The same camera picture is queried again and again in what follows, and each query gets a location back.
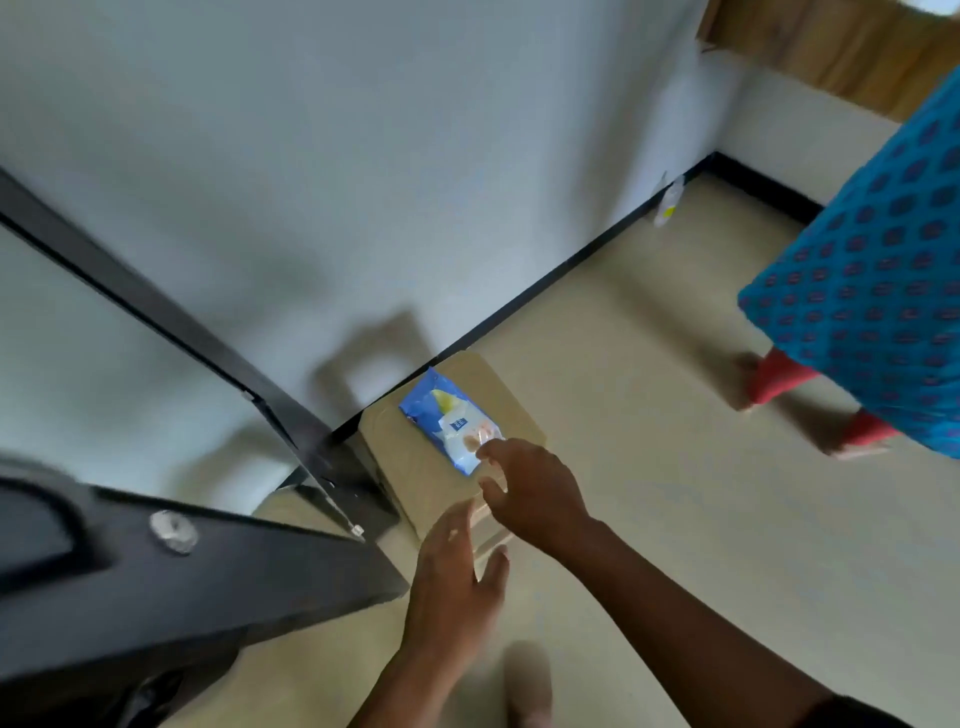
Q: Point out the person's left hand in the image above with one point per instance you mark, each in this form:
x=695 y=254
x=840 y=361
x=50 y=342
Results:
x=450 y=600

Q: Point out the person's right hand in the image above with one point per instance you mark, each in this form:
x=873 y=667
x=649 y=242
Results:
x=540 y=502

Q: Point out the blue wet wipes packet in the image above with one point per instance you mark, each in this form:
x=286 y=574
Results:
x=442 y=420

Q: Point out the black cabinet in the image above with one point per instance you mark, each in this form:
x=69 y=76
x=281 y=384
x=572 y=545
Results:
x=225 y=585

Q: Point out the person's right forearm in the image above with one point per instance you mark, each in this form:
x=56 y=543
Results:
x=675 y=637

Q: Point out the person's left forearm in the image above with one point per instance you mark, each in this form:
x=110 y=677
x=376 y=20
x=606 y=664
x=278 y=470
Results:
x=405 y=697

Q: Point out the person's right foot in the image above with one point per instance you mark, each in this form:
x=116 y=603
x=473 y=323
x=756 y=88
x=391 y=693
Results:
x=529 y=682

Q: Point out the black cabinet door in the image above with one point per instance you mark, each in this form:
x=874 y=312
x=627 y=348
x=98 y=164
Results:
x=322 y=465

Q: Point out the person's black sleeve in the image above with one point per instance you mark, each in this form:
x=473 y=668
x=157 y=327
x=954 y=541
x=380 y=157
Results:
x=855 y=716

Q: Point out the beige plastic stool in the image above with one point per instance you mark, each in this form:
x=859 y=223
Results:
x=510 y=405

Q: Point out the silver round knob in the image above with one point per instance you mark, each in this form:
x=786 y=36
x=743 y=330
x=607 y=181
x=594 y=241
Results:
x=174 y=531

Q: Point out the brown curtain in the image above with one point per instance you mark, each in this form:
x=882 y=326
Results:
x=825 y=52

